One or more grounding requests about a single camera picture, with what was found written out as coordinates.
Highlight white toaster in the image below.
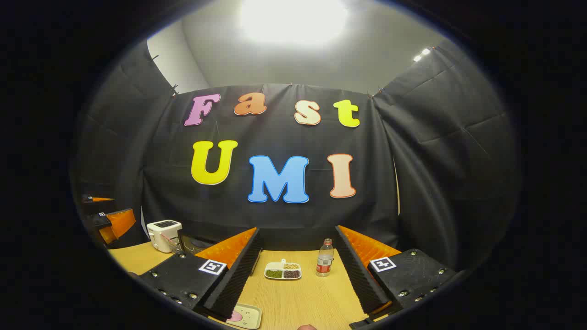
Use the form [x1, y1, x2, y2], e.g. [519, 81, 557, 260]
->
[147, 220, 183, 253]

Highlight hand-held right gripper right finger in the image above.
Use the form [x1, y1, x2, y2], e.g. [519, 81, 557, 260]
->
[335, 225, 461, 324]

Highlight black backdrop cloth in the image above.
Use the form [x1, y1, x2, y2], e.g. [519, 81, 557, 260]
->
[73, 39, 521, 271]

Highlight white sectioned dish with beans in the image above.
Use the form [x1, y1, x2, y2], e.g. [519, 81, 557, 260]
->
[265, 259, 303, 281]

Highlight pale green square plate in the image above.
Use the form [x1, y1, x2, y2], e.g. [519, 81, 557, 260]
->
[226, 303, 262, 330]

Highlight clear bottle with red label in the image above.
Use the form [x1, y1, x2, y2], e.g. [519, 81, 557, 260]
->
[316, 238, 334, 277]

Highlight large ceiling light panel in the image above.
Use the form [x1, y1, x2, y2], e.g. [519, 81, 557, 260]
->
[239, 0, 350, 45]

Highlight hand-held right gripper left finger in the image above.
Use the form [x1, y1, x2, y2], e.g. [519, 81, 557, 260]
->
[137, 227, 264, 321]

